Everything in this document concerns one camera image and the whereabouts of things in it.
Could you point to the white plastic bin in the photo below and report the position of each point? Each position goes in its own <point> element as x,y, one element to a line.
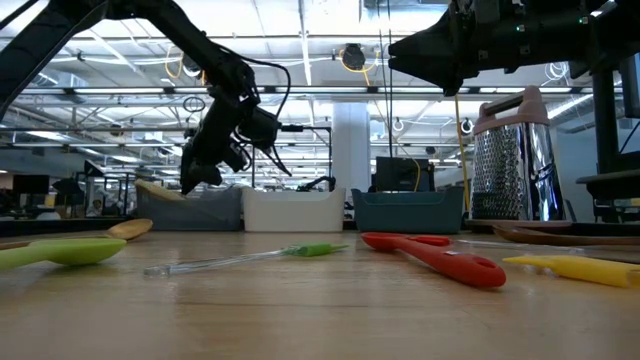
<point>292,210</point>

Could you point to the black equipment box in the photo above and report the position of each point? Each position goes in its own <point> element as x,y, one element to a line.
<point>400,175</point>

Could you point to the green silicone spoon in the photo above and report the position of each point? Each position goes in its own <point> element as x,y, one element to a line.
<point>75,250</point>

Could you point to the grey desk with monitor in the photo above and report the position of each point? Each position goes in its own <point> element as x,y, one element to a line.
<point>610,182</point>

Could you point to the white pillar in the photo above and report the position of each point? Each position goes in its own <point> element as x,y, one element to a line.
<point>351,150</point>

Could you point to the computer monitor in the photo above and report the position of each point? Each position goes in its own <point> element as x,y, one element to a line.
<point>632,95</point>

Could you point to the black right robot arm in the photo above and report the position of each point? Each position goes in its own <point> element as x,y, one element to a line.
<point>625,30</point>

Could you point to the black monitor stand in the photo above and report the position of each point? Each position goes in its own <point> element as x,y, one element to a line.
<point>606,130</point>

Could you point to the yellow spatula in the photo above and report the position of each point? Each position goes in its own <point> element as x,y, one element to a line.
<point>580,270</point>

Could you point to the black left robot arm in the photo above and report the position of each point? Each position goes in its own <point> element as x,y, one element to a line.
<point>175,20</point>

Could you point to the black metal rig frame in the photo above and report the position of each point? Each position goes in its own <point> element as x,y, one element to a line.
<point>329,155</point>

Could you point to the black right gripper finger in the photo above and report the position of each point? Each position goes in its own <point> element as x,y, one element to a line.
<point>425,42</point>
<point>430,67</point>

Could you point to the grey plastic bin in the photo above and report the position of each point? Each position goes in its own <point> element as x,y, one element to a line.
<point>200,212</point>

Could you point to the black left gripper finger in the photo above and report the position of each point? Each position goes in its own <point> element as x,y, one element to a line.
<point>211,174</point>
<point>191,172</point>

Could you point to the dark wooden spoon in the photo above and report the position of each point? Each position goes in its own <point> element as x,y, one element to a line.
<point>550,238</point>

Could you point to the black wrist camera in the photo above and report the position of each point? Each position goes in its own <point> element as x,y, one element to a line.
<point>265,127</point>

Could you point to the red silicone spoon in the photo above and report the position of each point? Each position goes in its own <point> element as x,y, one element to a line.
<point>450,262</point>

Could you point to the teal plastic bin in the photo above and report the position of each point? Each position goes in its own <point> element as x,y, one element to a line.
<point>407,212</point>

